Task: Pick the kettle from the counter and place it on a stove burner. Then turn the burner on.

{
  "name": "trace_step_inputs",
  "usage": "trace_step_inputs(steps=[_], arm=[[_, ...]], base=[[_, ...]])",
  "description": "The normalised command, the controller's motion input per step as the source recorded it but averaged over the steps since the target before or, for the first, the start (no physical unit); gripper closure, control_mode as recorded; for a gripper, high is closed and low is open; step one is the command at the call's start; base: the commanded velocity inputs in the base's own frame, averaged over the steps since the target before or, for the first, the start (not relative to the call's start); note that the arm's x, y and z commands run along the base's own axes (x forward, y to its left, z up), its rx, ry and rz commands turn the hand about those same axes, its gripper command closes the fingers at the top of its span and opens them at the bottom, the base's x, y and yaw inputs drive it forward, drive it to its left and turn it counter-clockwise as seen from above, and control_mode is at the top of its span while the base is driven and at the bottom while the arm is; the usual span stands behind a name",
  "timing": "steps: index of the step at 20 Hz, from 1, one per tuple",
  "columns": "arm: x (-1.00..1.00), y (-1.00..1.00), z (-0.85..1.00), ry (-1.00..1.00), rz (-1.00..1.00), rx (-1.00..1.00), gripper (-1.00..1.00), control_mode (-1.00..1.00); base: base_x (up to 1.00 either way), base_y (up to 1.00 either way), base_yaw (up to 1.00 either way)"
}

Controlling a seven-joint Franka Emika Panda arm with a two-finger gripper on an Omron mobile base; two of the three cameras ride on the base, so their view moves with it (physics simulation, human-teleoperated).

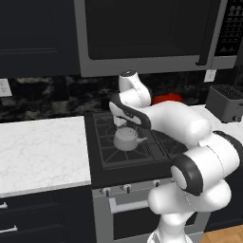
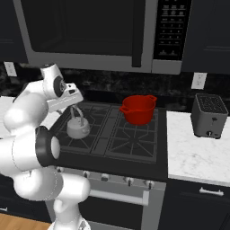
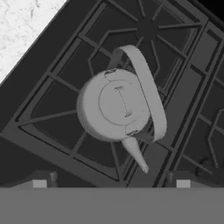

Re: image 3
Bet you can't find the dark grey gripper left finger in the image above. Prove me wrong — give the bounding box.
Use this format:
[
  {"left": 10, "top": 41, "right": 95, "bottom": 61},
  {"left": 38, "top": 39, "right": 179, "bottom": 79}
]
[{"left": 17, "top": 170, "right": 60, "bottom": 189}]

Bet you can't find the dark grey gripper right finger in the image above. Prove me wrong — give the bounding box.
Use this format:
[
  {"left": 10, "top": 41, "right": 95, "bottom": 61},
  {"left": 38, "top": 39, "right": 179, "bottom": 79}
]
[{"left": 165, "top": 170, "right": 212, "bottom": 189}]

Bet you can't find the black stove hob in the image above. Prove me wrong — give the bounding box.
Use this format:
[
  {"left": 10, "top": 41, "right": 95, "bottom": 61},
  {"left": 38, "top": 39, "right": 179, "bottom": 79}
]
[{"left": 0, "top": 0, "right": 224, "bottom": 189}]

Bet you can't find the grey kettle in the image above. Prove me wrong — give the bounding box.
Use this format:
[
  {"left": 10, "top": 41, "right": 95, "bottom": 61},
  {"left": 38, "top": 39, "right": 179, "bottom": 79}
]
[{"left": 75, "top": 44, "right": 168, "bottom": 174}]

